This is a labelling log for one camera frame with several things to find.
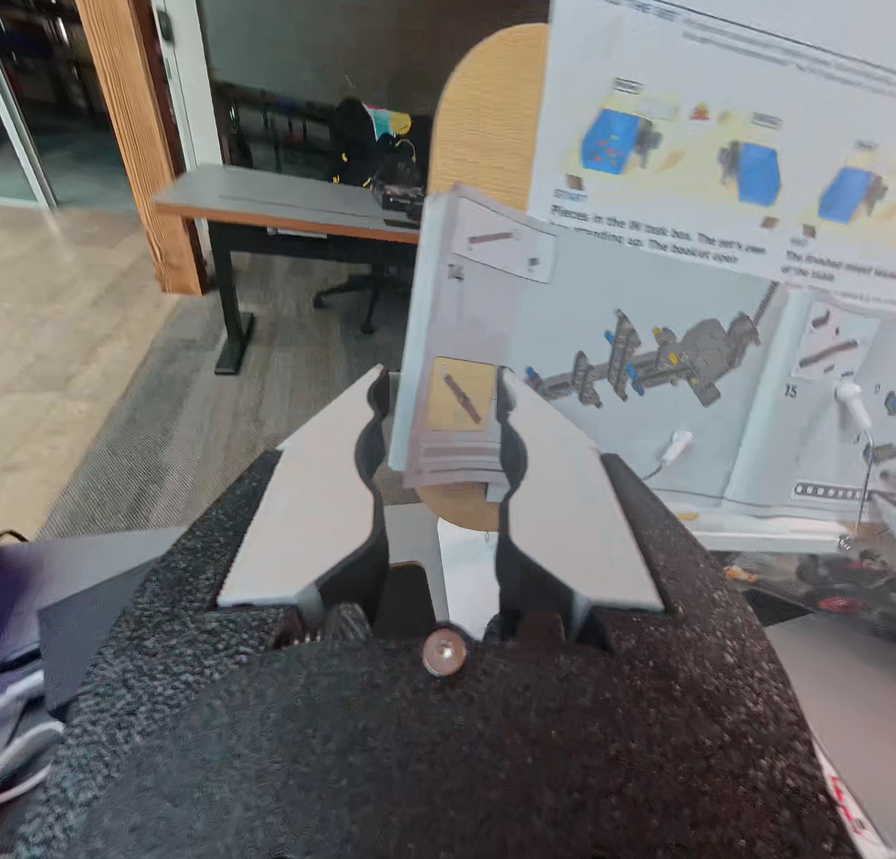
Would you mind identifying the printed task sheet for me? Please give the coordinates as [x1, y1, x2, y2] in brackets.
[526, 0, 896, 293]

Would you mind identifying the wooden book stand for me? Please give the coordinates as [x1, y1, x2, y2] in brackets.
[415, 22, 896, 559]

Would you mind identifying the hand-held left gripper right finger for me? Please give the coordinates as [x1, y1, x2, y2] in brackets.
[496, 367, 666, 644]

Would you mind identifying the dark grey flat panel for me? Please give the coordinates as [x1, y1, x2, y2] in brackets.
[0, 526, 186, 721]

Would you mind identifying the black toy set box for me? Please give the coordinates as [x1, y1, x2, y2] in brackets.
[721, 547, 896, 642]

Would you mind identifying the white sticker sheet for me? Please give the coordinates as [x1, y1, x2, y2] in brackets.
[812, 733, 896, 859]

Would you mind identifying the black case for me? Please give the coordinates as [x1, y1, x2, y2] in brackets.
[370, 175, 427, 210]

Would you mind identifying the instruction booklet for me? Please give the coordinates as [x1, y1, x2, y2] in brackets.
[387, 186, 896, 524]

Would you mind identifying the grey wood-edged table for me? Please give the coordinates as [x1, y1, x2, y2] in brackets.
[153, 165, 422, 377]

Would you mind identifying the wooden pillar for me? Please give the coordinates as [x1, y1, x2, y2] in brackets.
[64, 0, 209, 296]

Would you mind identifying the black office chair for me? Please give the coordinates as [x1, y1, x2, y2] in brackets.
[311, 271, 415, 336]

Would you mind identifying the black backpack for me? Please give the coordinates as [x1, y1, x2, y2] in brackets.
[330, 98, 429, 189]

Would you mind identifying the white cable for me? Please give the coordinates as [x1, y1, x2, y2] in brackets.
[0, 663, 65, 804]

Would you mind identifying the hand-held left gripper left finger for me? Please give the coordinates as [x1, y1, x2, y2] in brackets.
[216, 364, 392, 639]

